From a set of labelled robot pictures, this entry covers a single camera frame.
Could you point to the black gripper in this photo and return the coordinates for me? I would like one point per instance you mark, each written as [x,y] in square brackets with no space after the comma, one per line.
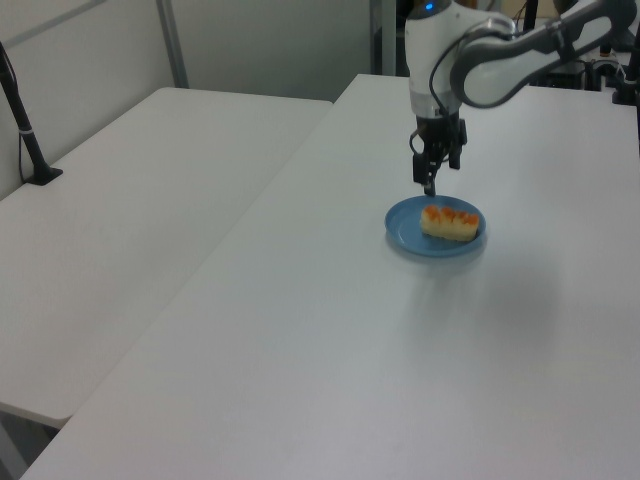
[440,135]

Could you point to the bread slice with orange topping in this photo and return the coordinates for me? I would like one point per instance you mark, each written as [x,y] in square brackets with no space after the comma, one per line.
[447,227]

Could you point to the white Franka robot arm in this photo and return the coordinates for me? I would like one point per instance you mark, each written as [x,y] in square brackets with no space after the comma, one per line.
[480,75]

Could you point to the blue round plate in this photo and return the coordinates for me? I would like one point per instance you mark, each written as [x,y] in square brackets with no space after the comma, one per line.
[405,230]

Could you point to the black equipment box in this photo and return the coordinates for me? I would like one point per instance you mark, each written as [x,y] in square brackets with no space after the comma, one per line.
[565,75]

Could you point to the thin black background pole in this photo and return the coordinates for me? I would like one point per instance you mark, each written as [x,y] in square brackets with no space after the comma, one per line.
[531,12]

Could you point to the black clamp stand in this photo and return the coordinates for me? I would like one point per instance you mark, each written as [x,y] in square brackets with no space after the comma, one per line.
[625,90]

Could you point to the white side table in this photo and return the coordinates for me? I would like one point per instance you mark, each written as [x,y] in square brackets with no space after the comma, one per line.
[125,225]

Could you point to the grey partition frame post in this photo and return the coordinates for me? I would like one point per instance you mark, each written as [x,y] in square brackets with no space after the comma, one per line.
[172,45]

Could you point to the black camera stand pole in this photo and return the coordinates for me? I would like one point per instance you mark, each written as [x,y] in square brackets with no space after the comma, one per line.
[22,125]

